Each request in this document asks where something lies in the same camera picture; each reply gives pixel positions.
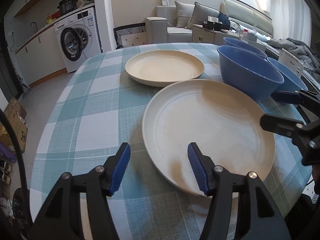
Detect left grey cushion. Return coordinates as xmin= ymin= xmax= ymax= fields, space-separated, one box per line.
xmin=175 ymin=1 xmax=195 ymax=28

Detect grey sofa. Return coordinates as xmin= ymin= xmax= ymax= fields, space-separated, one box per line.
xmin=145 ymin=5 xmax=192 ymax=44

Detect light blue bowl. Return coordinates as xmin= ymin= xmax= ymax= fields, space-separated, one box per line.
xmin=267 ymin=57 xmax=308 ymax=92

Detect cream plate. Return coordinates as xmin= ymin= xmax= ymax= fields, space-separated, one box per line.
xmin=125 ymin=50 xmax=204 ymax=88
xmin=142 ymin=79 xmax=276 ymax=196

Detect patterned folded playpen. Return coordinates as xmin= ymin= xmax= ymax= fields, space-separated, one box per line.
xmin=113 ymin=23 xmax=147 ymax=49

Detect grey blanket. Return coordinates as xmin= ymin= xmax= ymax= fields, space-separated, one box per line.
xmin=267 ymin=38 xmax=319 ymax=77

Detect white washing machine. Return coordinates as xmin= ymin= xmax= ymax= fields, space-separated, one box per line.
xmin=54 ymin=7 xmax=102 ymax=73

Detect black pressure cooker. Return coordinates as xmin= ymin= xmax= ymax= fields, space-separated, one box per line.
xmin=57 ymin=0 xmax=78 ymax=15

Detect dark blue bowl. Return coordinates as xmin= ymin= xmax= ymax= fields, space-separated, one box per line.
xmin=217 ymin=45 xmax=284 ymax=101

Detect beige side cabinet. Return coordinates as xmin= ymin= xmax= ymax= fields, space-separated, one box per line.
xmin=192 ymin=24 xmax=240 ymax=46

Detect grey cushion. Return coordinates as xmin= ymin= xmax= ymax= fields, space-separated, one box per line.
xmin=175 ymin=1 xmax=195 ymax=28
xmin=186 ymin=2 xmax=220 ymax=29

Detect black cable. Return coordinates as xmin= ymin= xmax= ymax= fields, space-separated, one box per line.
xmin=0 ymin=108 xmax=34 ymax=230

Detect clear water bottle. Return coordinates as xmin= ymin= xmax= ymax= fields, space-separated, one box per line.
xmin=240 ymin=29 xmax=248 ymax=43

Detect right grey cushion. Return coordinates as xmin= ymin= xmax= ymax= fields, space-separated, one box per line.
xmin=186 ymin=2 xmax=220 ymax=29

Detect black tray box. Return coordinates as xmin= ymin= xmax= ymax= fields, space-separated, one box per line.
xmin=202 ymin=16 xmax=226 ymax=31

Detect kitchen counter cabinets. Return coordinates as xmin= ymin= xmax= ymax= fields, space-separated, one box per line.
xmin=16 ymin=24 xmax=67 ymax=86

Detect cardboard box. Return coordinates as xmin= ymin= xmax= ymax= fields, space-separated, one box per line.
xmin=1 ymin=97 xmax=28 ymax=154

